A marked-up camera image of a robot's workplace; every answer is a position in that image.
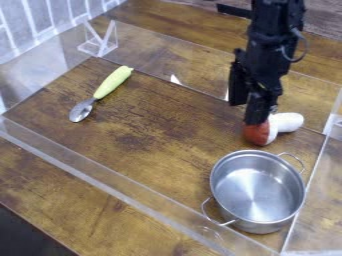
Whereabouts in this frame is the spoon with yellow-green handle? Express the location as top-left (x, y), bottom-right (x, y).
top-left (68, 66), bottom-right (134, 123)

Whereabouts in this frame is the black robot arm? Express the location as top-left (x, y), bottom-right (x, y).
top-left (229, 0), bottom-right (309, 125)

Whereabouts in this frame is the silver metal pot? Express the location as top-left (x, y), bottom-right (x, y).
top-left (201, 150), bottom-right (306, 234)

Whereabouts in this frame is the clear acrylic triangle stand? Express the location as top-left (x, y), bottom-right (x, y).
top-left (78, 20), bottom-right (119, 57)

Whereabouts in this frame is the clear acrylic front barrier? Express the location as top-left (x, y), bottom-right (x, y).
top-left (0, 116), bottom-right (281, 256)

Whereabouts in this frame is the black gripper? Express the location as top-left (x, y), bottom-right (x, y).
top-left (229, 48), bottom-right (284, 125)

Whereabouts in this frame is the red and white plush mushroom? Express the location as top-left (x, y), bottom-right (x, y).
top-left (243, 112), bottom-right (305, 146)

